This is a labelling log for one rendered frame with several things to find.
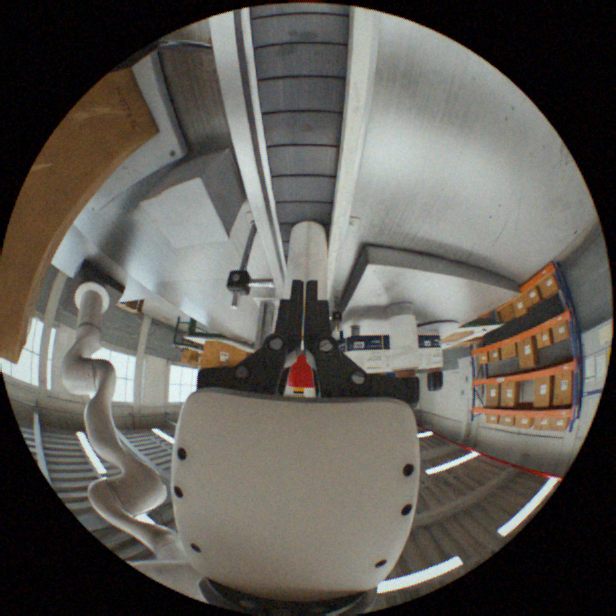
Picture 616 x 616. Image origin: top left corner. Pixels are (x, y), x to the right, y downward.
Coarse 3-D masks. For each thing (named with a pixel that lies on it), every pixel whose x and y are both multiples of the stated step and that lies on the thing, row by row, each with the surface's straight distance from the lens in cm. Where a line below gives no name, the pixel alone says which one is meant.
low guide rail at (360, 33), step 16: (352, 16) 18; (368, 16) 18; (352, 32) 17; (368, 32) 17; (352, 48) 17; (368, 48) 17; (352, 64) 16; (368, 64) 16; (352, 80) 16; (352, 96) 16; (352, 112) 16; (352, 128) 16; (352, 144) 17; (352, 160) 17; (352, 176) 18; (336, 192) 19; (336, 208) 20; (336, 224) 21; (336, 240) 23
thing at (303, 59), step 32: (256, 32) 21; (288, 32) 21; (320, 32) 21; (256, 64) 20; (288, 64) 20; (320, 64) 20; (288, 96) 19; (320, 96) 19; (288, 128) 20; (320, 128) 20; (288, 160) 21; (320, 160) 21; (288, 192) 23; (320, 192) 23; (288, 224) 26
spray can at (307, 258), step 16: (304, 224) 24; (320, 224) 25; (304, 240) 22; (320, 240) 23; (288, 256) 23; (304, 256) 21; (320, 256) 21; (288, 272) 21; (304, 272) 19; (320, 272) 20; (288, 288) 19; (304, 288) 18; (320, 288) 19; (304, 304) 18; (304, 368) 17; (288, 384) 18; (304, 384) 17
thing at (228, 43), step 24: (216, 24) 13; (240, 24) 14; (216, 48) 13; (240, 48) 13; (240, 72) 12; (240, 96) 12; (240, 120) 12; (240, 144) 12; (240, 168) 13; (264, 192) 14; (264, 216) 15; (264, 240) 17
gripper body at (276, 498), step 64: (192, 448) 8; (256, 448) 7; (320, 448) 6; (384, 448) 7; (192, 512) 8; (256, 512) 7; (320, 512) 7; (384, 512) 8; (256, 576) 9; (320, 576) 9; (384, 576) 10
